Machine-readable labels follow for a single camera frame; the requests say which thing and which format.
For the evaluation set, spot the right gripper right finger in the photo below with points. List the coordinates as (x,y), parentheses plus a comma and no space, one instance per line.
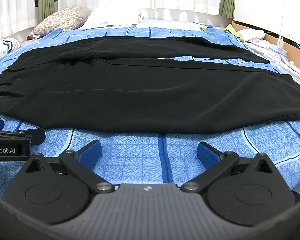
(243,191)

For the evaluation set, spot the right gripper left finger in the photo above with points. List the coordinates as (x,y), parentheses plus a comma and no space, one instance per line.
(58,189)

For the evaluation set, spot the black pants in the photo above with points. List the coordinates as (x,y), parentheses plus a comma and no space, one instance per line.
(142,84)

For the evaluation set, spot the blue checked bed cover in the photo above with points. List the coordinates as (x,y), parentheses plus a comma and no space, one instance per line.
(148,158)

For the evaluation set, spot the striped navy white cloth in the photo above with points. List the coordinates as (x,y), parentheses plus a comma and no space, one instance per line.
(12,44)

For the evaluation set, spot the floral brown pillow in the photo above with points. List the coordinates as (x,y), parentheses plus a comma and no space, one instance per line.
(70,18)

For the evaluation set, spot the green curtain left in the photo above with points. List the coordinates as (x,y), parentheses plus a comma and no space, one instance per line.
(45,9)

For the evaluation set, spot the white pillow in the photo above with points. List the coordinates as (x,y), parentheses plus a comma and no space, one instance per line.
(115,17)

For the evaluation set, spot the light blue small box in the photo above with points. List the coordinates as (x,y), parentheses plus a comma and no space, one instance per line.
(277,50)

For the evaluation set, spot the wooden headboard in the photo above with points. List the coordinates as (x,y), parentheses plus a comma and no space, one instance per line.
(293,51)

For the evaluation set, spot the white crumpled cloth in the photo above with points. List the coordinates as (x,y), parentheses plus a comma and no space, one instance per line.
(249,34)

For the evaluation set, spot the green cloth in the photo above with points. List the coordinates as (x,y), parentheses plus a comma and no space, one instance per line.
(217,31)

